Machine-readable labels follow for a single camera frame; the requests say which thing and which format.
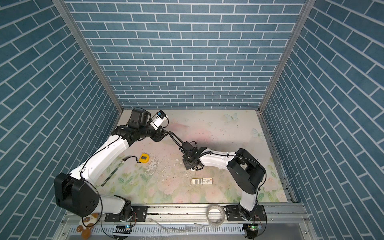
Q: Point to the black thin rod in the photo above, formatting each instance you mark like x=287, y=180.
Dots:
x=111, y=174

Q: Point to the yellow tape measure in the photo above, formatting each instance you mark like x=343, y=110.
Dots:
x=144, y=158

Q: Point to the aluminium front rail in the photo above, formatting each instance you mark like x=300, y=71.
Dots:
x=196, y=213

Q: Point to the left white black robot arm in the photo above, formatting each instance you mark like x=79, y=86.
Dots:
x=76, y=191

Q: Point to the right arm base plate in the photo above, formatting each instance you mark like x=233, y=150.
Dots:
x=236, y=213

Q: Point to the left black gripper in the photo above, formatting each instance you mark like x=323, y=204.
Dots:
x=159, y=135

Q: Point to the white slotted cable duct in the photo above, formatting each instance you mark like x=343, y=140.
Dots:
x=168, y=230

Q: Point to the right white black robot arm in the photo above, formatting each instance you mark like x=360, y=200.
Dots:
x=247, y=172

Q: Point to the white staple box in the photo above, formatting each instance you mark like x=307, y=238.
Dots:
x=202, y=181

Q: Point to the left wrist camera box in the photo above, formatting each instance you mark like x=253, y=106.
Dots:
x=158, y=119

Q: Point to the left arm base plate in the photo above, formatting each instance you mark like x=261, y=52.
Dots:
x=135, y=214

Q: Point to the clear tape roll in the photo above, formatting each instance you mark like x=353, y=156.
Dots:
x=215, y=215

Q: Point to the plush panda toy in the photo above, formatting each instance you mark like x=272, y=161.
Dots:
x=86, y=224

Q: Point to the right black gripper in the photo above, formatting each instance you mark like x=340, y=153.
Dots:
x=184, y=160

